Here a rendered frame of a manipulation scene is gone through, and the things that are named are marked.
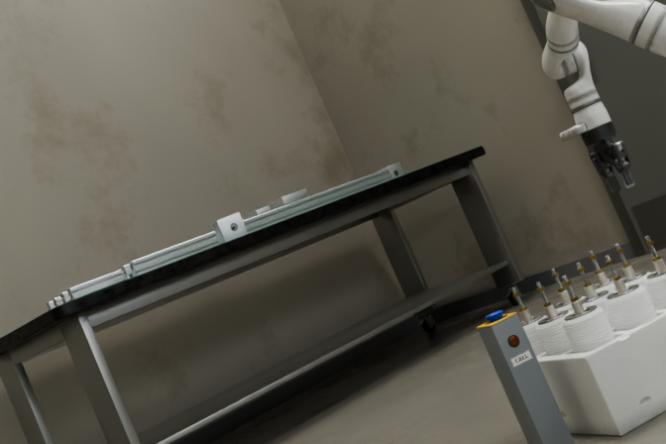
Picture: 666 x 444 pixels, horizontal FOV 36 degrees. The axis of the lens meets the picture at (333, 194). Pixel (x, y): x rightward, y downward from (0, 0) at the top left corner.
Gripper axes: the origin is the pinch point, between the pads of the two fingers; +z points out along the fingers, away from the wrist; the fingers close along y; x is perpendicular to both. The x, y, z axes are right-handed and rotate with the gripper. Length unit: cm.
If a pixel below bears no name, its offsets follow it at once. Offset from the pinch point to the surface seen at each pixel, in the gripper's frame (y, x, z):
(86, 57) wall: 309, 88, -156
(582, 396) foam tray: -4.3, 30.9, 38.0
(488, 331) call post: -3.8, 44.2, 16.9
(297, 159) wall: 365, -3, -73
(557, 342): 4.3, 27.9, 26.7
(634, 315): -6.4, 13.2, 26.9
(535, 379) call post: -5.4, 39.3, 30.1
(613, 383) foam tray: -11.9, 26.1, 36.6
